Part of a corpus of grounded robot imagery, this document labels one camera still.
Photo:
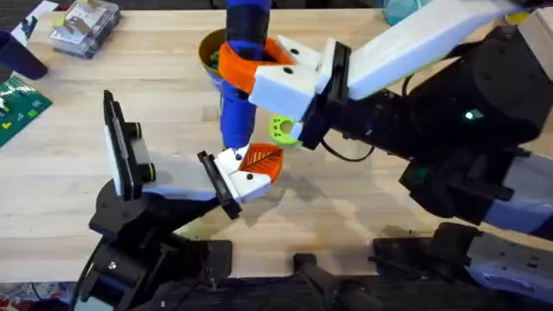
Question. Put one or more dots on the black rail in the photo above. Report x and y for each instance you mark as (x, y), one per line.
(259, 296)

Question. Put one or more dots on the green disc with holes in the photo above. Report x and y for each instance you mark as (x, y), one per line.
(276, 134)

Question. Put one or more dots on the small round toy tub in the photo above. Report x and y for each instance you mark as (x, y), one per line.
(207, 47)

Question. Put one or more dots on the dark blue cylinder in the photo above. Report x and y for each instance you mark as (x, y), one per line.
(19, 58)

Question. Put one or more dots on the right wrist upright plate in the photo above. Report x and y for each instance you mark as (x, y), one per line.
(540, 39)

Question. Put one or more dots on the left wrist upright plate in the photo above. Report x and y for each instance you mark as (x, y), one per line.
(118, 129)

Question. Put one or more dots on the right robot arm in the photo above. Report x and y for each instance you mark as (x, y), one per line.
(510, 263)

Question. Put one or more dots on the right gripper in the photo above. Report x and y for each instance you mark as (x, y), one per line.
(410, 47)

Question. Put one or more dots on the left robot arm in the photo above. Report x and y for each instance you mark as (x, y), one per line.
(129, 276)

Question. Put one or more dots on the white and blue card box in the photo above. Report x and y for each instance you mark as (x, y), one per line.
(30, 23)

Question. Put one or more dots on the small yellow object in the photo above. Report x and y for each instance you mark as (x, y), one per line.
(517, 18)

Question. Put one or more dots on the wrist upright plate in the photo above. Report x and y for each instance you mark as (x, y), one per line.
(540, 39)
(118, 129)

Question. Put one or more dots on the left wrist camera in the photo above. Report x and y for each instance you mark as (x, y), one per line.
(142, 151)

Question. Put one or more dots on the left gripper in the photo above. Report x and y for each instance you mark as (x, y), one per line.
(181, 177)

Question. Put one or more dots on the clear plastic box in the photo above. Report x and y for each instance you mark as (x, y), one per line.
(84, 28)

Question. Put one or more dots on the green board with blocks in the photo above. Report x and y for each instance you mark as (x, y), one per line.
(19, 112)

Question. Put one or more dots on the teal translucent container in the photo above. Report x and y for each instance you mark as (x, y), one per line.
(399, 10)

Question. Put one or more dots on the blue electric screwdriver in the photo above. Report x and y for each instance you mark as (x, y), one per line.
(237, 116)

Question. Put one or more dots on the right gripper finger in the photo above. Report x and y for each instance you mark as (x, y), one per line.
(281, 90)

